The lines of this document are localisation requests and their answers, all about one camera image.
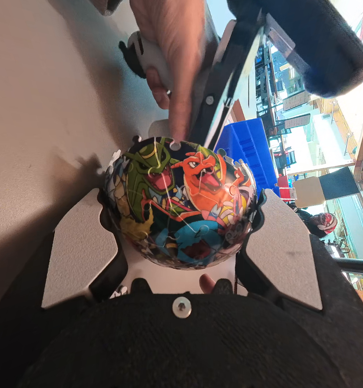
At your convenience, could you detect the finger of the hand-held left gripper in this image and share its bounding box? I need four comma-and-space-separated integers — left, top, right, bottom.
207, 100, 235, 150
200, 101, 227, 149

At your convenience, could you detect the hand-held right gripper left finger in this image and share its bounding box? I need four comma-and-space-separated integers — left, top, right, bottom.
41, 187, 129, 309

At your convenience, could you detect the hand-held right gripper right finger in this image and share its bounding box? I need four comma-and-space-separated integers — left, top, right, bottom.
235, 188, 323, 311

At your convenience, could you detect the colourful puzzle ball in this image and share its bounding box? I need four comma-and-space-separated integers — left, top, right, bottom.
104, 135, 258, 270

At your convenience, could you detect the person's right hand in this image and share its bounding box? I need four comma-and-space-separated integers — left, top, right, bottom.
199, 274, 216, 294

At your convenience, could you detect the person's left hand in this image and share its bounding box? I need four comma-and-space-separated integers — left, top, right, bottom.
130, 0, 211, 143

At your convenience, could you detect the brown wooden board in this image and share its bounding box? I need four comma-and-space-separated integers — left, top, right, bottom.
230, 99, 246, 122

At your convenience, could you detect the blue plastic bin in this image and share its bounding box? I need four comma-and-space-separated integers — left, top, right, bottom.
213, 118, 280, 197

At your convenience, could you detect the storage shelving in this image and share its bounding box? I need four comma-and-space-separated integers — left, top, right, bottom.
254, 42, 314, 137

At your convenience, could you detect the red box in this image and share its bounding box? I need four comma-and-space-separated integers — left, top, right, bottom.
278, 175, 296, 201

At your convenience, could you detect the black bar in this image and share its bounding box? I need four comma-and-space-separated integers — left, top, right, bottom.
336, 258, 363, 277

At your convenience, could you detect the beige and black panel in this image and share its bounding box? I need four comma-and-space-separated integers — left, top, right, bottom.
292, 167, 360, 209

